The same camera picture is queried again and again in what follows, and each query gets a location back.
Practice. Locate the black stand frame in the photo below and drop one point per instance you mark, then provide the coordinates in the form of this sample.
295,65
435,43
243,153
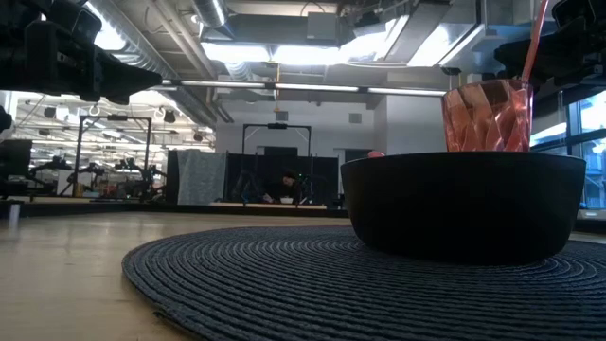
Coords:
277,126
116,117

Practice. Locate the black bowl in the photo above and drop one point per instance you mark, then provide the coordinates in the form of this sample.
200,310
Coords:
464,208

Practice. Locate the red drinking straw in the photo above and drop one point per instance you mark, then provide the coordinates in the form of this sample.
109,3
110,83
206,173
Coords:
535,38

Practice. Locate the white bowl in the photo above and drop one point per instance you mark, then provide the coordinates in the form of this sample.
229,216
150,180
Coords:
287,200

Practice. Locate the orange translucent plastic cup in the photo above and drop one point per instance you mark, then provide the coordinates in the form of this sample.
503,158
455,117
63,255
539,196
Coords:
487,118

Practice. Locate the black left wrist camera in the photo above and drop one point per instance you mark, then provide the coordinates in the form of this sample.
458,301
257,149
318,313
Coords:
78,21

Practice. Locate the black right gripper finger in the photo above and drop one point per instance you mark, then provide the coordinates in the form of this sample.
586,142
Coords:
513,57

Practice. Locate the grey curtain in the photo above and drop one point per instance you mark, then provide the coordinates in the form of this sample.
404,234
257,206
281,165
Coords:
201,177

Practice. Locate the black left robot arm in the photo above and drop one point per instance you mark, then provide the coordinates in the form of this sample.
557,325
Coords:
16,168

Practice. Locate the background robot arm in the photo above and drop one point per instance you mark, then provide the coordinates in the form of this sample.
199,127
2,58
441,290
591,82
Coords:
137,173
54,166

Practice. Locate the person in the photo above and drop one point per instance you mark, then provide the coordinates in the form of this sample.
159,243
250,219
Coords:
286,184

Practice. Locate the black partition wall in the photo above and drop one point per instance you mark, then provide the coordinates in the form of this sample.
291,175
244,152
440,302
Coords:
322,175

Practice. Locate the long LED light bar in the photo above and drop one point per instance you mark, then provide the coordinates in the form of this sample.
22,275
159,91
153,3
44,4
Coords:
308,87

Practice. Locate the black aluminium table frame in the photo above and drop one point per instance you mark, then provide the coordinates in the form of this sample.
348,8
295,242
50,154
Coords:
142,208

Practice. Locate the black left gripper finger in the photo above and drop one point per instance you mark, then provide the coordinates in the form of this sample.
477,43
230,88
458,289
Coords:
128,80

